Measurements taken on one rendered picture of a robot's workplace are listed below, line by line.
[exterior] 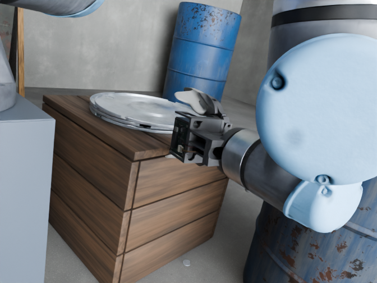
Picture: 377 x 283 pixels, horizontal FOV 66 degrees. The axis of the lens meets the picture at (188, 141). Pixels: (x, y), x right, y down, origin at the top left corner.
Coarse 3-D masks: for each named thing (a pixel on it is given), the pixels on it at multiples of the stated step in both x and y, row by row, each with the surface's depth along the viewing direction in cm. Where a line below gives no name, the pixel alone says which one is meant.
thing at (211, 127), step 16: (176, 112) 46; (176, 128) 46; (192, 128) 43; (208, 128) 44; (224, 128) 46; (240, 128) 40; (176, 144) 46; (192, 144) 42; (208, 144) 39; (224, 144) 39; (192, 160) 45; (208, 160) 39
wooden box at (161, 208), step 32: (64, 96) 81; (64, 128) 71; (96, 128) 62; (128, 128) 66; (64, 160) 74; (96, 160) 63; (128, 160) 56; (160, 160) 60; (64, 192) 75; (96, 192) 64; (128, 192) 57; (160, 192) 64; (192, 192) 74; (224, 192) 88; (64, 224) 77; (96, 224) 66; (128, 224) 61; (160, 224) 69; (192, 224) 80; (96, 256) 67; (128, 256) 64; (160, 256) 74
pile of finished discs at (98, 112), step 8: (96, 96) 80; (104, 96) 82; (96, 112) 72; (104, 112) 67; (112, 120) 67; (120, 120) 66; (136, 128) 66; (144, 128) 66; (152, 128) 67; (160, 128) 67
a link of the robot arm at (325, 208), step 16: (256, 144) 35; (256, 160) 33; (272, 160) 31; (240, 176) 36; (256, 176) 33; (272, 176) 31; (288, 176) 29; (256, 192) 34; (272, 192) 31; (288, 192) 29; (304, 192) 28; (320, 192) 27; (336, 192) 27; (352, 192) 28; (288, 208) 30; (304, 208) 28; (320, 208) 27; (336, 208) 28; (352, 208) 29; (304, 224) 29; (320, 224) 28; (336, 224) 29
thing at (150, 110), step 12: (108, 96) 80; (120, 96) 83; (132, 96) 86; (144, 96) 89; (108, 108) 68; (120, 108) 70; (132, 108) 72; (144, 108) 73; (156, 108) 75; (168, 108) 78; (180, 108) 84; (132, 120) 62; (144, 120) 65; (156, 120) 67; (168, 120) 69
